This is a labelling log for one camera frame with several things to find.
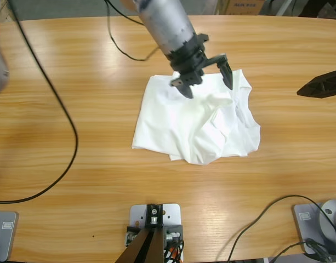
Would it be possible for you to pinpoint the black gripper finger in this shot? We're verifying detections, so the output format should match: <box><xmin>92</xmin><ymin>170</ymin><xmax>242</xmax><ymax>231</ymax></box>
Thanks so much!
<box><xmin>215</xmin><ymin>59</ymin><xmax>234</xmax><ymax>91</ymax></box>
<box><xmin>296</xmin><ymin>68</ymin><xmax>336</xmax><ymax>100</ymax></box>
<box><xmin>169</xmin><ymin>72</ymin><xmax>206</xmax><ymax>100</ymax></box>

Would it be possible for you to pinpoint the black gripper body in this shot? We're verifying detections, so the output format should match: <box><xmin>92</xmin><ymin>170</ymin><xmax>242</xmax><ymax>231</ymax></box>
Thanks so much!
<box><xmin>167</xmin><ymin>37</ymin><xmax>229</xmax><ymax>78</ymax></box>

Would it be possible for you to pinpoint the white Unitree t-shirt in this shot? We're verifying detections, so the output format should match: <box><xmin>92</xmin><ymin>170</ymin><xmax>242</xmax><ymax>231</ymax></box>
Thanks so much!
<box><xmin>130</xmin><ymin>68</ymin><xmax>261</xmax><ymax>167</ymax></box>

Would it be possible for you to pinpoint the white AUX cardboard box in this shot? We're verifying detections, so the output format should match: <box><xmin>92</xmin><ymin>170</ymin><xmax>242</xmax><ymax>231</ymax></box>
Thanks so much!
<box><xmin>225</xmin><ymin>0</ymin><xmax>267</xmax><ymax>16</ymax></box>

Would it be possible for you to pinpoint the grey metal rack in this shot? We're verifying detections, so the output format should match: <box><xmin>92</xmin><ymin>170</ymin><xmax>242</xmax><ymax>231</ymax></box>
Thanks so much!
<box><xmin>259</xmin><ymin>0</ymin><xmax>336</xmax><ymax>20</ymax></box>

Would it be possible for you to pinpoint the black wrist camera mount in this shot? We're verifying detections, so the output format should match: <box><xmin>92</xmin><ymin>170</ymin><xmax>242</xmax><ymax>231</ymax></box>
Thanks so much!
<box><xmin>194</xmin><ymin>32</ymin><xmax>210</xmax><ymax>53</ymax></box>

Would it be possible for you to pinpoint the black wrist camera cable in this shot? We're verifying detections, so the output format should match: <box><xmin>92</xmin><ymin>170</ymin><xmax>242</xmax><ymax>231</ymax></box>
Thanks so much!
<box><xmin>104</xmin><ymin>0</ymin><xmax>161</xmax><ymax>61</ymax></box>

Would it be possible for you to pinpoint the long black arm cable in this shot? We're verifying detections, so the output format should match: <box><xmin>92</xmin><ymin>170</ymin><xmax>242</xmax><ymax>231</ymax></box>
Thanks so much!
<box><xmin>0</xmin><ymin>0</ymin><xmax>78</xmax><ymax>204</ymax></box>

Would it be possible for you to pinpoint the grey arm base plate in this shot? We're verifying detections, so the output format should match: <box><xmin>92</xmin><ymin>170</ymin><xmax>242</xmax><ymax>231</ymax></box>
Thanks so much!
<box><xmin>0</xmin><ymin>210</ymin><xmax>20</xmax><ymax>262</ymax></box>
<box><xmin>293</xmin><ymin>199</ymin><xmax>336</xmax><ymax>255</ymax></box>

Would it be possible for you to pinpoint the white mount plate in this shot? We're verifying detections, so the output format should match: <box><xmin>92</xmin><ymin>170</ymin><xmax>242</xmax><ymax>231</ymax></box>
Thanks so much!
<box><xmin>129</xmin><ymin>203</ymin><xmax>183</xmax><ymax>263</ymax></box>

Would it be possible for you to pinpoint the black corner bracket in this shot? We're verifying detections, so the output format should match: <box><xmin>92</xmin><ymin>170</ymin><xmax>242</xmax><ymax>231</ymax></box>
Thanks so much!
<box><xmin>125</xmin><ymin>225</ymin><xmax>143</xmax><ymax>245</ymax></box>
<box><xmin>162</xmin><ymin>224</ymin><xmax>184</xmax><ymax>263</ymax></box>

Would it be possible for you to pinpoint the tangled black cable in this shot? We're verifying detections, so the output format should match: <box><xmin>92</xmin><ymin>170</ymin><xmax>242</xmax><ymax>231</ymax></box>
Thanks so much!
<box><xmin>262</xmin><ymin>237</ymin><xmax>336</xmax><ymax>263</ymax></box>

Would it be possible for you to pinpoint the orange cable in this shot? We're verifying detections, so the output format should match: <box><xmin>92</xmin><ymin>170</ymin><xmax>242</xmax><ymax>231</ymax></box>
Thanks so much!
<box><xmin>167</xmin><ymin>245</ymin><xmax>182</xmax><ymax>260</ymax></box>

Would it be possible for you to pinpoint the dark brown camera post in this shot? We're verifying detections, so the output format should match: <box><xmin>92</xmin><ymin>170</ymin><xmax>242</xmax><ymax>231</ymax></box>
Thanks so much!
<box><xmin>114</xmin><ymin>203</ymin><xmax>166</xmax><ymax>263</ymax></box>

